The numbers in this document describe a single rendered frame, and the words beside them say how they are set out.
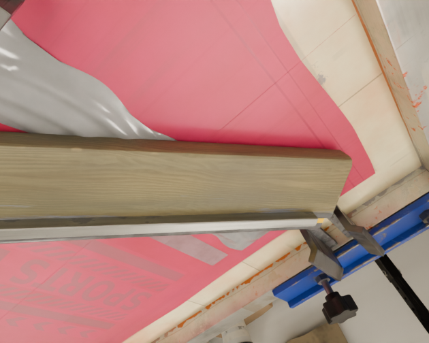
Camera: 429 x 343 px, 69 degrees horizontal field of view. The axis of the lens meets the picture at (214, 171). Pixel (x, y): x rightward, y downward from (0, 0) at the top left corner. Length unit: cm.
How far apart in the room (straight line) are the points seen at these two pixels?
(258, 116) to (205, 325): 37
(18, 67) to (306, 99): 24
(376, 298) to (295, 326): 57
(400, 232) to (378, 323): 178
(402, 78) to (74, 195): 29
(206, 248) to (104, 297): 16
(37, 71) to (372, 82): 29
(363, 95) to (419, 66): 6
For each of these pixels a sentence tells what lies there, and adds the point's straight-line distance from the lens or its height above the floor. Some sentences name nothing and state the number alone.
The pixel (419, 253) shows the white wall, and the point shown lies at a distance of 229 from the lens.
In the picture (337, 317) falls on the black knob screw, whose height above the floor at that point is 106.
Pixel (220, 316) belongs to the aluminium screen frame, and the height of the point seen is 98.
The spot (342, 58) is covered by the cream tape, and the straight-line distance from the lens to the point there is 31.
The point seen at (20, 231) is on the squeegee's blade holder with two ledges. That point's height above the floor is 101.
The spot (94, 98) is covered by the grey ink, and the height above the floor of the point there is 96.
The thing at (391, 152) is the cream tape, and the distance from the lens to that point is 43.
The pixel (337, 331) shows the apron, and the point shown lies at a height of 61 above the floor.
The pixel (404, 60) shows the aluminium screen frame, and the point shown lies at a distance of 31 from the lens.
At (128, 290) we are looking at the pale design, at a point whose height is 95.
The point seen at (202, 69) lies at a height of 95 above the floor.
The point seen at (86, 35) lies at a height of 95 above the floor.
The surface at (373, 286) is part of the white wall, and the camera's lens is 229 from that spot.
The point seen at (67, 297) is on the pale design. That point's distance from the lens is 48.
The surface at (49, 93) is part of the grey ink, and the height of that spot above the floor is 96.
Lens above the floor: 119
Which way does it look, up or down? 47 degrees down
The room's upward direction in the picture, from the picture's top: 159 degrees clockwise
